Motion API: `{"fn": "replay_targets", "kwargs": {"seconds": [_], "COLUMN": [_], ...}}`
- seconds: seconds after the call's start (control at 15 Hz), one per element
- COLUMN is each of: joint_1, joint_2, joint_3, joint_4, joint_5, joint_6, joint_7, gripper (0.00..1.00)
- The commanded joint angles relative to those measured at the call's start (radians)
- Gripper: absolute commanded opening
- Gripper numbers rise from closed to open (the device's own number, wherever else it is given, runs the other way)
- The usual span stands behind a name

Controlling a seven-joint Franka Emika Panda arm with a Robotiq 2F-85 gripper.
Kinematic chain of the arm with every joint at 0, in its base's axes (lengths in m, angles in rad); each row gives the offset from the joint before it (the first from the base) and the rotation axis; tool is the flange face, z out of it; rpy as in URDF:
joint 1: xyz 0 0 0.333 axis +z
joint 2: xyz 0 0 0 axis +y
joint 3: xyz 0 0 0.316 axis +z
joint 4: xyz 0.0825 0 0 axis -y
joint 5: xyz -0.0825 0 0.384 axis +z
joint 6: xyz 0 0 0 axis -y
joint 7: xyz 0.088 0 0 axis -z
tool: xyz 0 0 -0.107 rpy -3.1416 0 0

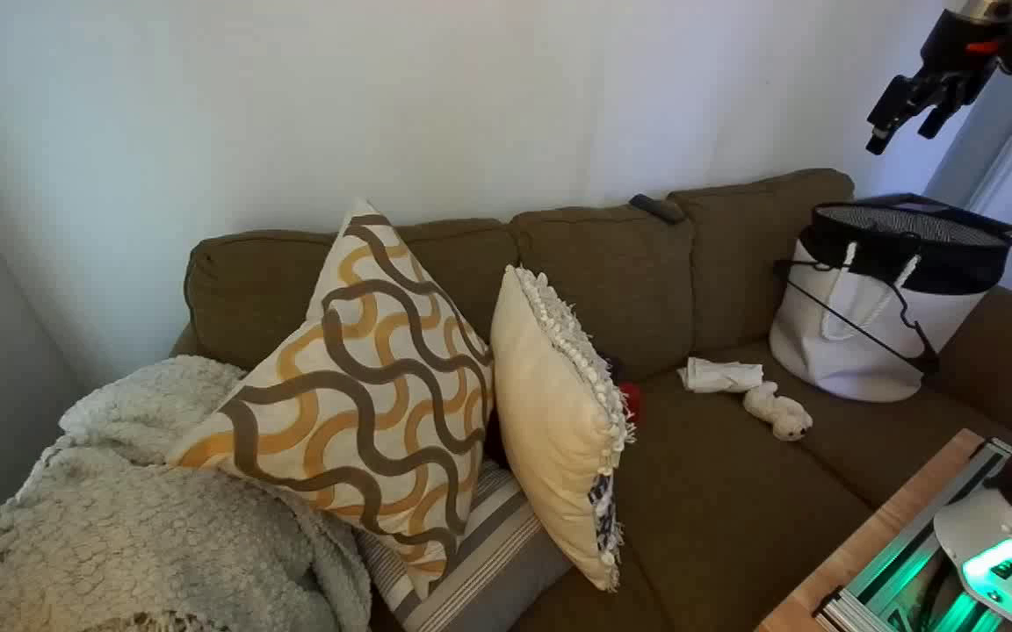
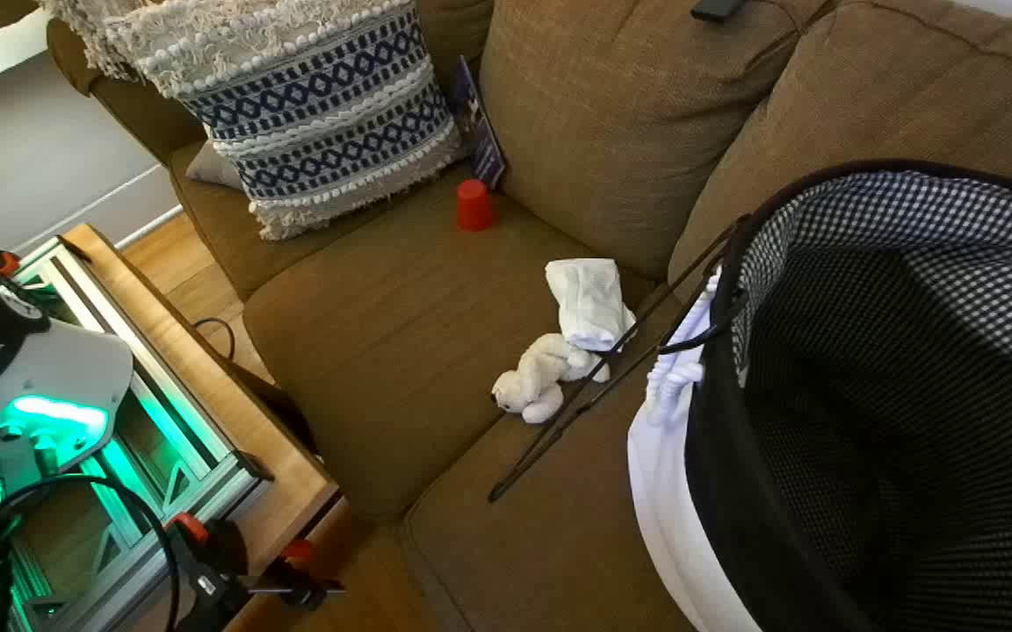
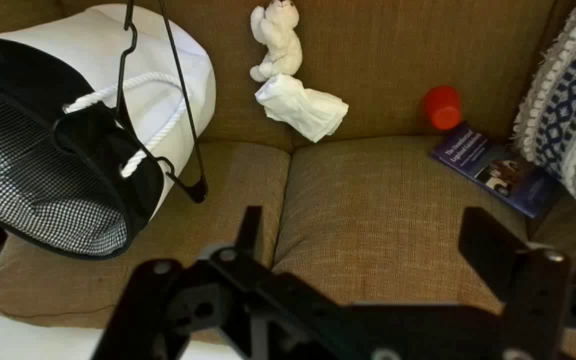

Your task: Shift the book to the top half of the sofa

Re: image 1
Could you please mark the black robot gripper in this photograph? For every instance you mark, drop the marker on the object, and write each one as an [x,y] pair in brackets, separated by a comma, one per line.
[955,67]

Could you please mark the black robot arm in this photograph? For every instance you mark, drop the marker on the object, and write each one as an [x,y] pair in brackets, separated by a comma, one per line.
[998,14]

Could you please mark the brown fabric sofa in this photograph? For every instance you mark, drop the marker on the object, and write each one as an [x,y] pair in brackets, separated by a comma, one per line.
[722,521]

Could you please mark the black white mesh laundry basket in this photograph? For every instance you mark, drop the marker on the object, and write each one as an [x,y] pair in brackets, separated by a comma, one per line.
[881,286]

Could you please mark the black remote control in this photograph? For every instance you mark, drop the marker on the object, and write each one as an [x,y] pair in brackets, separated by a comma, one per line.
[658,209]

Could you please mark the white rolled sock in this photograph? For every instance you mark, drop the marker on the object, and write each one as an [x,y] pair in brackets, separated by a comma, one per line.
[786,417]

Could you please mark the white crumpled cloth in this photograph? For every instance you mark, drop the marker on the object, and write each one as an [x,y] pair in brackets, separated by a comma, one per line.
[719,378]

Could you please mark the cream fringed throw pillow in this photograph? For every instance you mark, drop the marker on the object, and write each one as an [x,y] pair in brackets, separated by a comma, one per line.
[562,423]

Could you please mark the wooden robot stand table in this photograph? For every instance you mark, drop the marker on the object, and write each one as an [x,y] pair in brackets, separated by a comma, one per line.
[890,574]

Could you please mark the wavy patterned throw pillow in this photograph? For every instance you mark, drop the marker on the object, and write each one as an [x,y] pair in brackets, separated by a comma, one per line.
[373,410]

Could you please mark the striped grey cushion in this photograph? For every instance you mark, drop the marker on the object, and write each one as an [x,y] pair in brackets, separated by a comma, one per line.
[500,569]

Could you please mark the grey knitted blanket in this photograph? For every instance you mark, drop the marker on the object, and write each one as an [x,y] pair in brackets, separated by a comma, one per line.
[106,536]

